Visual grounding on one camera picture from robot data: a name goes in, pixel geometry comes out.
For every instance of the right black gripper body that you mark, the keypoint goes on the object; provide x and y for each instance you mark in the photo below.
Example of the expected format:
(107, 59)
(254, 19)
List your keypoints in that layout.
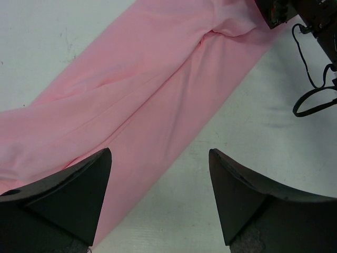
(276, 12)

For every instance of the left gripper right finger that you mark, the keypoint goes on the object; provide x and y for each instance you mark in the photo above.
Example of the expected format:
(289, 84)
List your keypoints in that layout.
(258, 214)

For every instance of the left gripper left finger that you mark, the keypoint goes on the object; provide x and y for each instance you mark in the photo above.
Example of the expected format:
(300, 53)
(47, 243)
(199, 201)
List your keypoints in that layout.
(59, 213)

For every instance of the pink t shirt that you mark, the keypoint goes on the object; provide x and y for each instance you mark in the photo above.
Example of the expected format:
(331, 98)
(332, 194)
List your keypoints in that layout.
(144, 89)

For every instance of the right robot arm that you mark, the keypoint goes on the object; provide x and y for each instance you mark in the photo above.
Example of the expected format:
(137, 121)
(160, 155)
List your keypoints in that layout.
(318, 16)

